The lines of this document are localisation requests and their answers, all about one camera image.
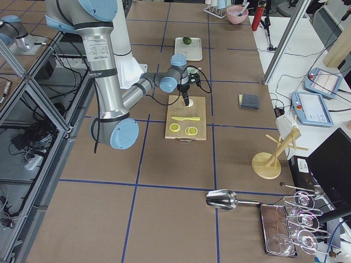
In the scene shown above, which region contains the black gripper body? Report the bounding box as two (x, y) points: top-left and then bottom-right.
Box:
(177, 73), (201, 94)

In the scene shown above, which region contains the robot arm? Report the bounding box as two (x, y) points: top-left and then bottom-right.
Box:
(45, 1), (189, 149)

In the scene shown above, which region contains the green ceramic bowl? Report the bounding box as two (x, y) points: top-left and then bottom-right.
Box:
(187, 67), (199, 75)

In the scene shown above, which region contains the pink bowl with ice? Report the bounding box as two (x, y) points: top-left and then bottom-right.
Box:
(226, 5), (248, 25)

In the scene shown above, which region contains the yellow plastic knife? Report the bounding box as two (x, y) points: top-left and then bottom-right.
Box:
(171, 116), (201, 121)

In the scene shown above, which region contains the white rectangular bear tray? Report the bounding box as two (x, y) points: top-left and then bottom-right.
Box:
(174, 37), (203, 61)

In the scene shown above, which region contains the wooden cutting board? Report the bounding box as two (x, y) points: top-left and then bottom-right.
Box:
(165, 96), (207, 141)

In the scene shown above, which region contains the lemon slice stack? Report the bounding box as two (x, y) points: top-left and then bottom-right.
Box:
(169, 123), (181, 133)

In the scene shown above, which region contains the single lemon slice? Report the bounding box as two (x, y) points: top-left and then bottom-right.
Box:
(185, 126), (198, 136)

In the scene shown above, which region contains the green avocado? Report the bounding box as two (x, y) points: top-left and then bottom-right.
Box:
(182, 37), (192, 45)

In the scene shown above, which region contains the black selfie stick tripod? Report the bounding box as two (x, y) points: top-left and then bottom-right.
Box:
(258, 0), (276, 52)

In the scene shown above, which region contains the red bottle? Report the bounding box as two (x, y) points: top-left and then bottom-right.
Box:
(251, 5), (265, 31)

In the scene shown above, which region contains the wooden mug tree stand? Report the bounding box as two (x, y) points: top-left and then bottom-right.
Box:
(251, 125), (308, 180)

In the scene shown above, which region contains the metal scoop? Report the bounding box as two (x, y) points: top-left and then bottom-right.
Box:
(206, 189), (260, 210)

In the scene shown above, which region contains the near blue teach pendant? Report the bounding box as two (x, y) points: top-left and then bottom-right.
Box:
(291, 92), (334, 127)

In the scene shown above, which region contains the blue teach pendant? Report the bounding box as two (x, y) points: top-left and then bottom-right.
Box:
(304, 67), (343, 99)
(291, 92), (334, 127)

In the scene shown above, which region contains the far blue teach pendant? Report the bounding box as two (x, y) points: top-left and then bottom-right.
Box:
(304, 67), (343, 99)

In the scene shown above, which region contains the dark tray with glasses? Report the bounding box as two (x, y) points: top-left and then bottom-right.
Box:
(259, 204), (298, 258)

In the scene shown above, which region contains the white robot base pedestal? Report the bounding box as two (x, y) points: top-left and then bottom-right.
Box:
(111, 0), (148, 89)

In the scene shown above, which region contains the aluminium frame post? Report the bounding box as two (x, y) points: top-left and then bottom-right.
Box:
(263, 0), (310, 85)

